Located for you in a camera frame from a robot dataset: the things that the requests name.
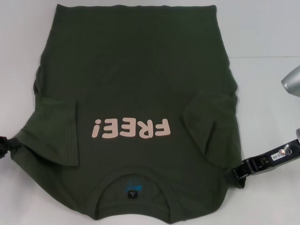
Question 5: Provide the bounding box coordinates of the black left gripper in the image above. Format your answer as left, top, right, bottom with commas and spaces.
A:
0, 135, 21, 163

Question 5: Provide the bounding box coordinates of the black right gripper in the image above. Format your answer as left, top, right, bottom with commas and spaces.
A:
230, 138, 300, 181

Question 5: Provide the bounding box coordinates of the dark green FREE print T-shirt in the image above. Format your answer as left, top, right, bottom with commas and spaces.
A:
7, 4, 247, 225

